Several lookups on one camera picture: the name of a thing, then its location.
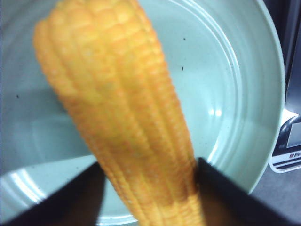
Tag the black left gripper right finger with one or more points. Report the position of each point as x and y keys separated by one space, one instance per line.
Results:
x=226 y=204

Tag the silver digital kitchen scale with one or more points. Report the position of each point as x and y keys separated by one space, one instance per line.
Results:
x=286 y=15

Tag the yellow corn cob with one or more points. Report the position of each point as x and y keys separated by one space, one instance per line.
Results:
x=104 y=61

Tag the green oval plate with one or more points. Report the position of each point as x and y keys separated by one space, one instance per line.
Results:
x=226 y=64

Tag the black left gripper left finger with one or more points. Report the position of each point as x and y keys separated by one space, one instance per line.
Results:
x=78 y=203

